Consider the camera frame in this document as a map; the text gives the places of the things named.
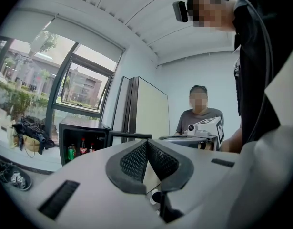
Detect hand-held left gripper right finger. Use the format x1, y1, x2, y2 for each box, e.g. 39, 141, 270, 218
147, 127, 293, 229

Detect tall red label cola bottle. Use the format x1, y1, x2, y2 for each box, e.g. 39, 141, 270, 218
79, 138, 88, 155

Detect green drink can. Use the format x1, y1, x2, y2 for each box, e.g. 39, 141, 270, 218
67, 146, 77, 161

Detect person's right forearm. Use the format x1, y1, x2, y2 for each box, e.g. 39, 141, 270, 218
220, 127, 243, 154

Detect beige tote bag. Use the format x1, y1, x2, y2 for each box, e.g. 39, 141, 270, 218
14, 135, 42, 158

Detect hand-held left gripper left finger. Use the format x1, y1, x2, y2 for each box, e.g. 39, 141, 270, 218
8, 139, 166, 229

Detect black head camera cable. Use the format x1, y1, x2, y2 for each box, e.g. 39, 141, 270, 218
228, 0, 273, 140

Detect white roller blind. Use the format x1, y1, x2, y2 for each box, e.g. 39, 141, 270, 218
0, 7, 127, 71

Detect black head-worn camera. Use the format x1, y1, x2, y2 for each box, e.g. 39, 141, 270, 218
172, 0, 189, 23

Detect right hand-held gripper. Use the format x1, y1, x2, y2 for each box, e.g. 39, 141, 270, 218
159, 116, 225, 152

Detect folding white partition panels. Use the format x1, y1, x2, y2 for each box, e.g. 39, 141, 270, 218
112, 76, 170, 143

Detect person's black shirt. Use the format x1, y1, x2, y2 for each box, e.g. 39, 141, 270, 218
232, 0, 293, 152

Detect dark framed window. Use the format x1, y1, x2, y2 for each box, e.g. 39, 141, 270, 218
0, 36, 115, 147

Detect white window ledge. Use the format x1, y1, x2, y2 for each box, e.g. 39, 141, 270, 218
0, 127, 63, 173

